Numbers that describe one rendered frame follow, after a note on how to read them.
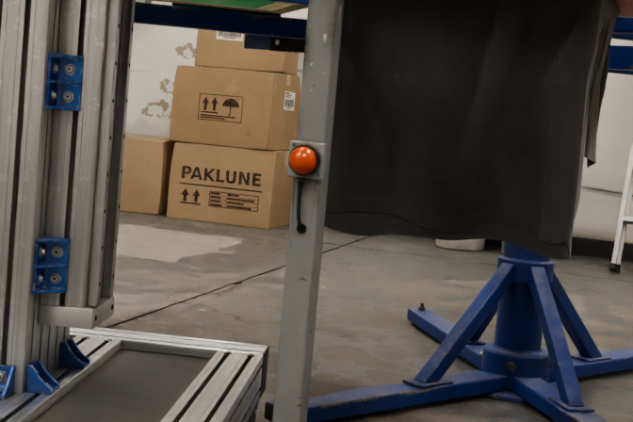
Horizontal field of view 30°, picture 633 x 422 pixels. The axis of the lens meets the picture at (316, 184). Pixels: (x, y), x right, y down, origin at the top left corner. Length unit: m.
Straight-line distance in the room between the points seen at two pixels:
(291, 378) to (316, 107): 0.37
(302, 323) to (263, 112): 4.74
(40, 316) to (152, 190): 4.67
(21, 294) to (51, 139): 0.25
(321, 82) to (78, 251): 0.55
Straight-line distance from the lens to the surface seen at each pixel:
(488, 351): 3.21
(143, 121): 7.15
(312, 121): 1.60
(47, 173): 1.94
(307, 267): 1.62
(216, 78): 6.46
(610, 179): 6.47
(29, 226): 1.90
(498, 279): 3.12
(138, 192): 6.65
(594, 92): 2.09
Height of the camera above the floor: 0.74
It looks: 4 degrees down
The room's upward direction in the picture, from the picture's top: 5 degrees clockwise
